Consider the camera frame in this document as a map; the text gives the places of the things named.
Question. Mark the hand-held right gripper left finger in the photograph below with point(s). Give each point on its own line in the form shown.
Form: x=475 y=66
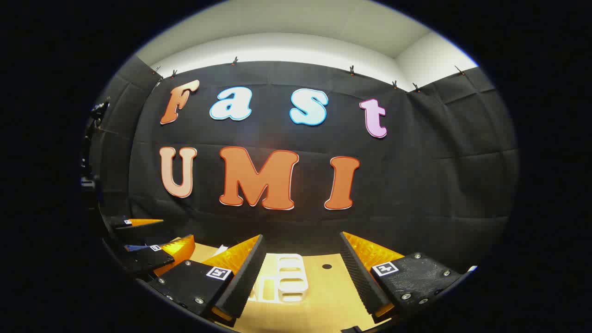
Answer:
x=245 y=282

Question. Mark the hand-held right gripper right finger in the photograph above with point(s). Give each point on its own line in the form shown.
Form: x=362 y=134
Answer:
x=358 y=277

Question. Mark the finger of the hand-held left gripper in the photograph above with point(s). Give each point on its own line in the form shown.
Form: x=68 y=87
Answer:
x=138 y=261
x=119 y=223

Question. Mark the white bookshelf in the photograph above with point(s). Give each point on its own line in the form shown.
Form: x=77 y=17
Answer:
x=289 y=277

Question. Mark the dark camera stand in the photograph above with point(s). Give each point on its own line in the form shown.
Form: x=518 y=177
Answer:
x=95 y=115

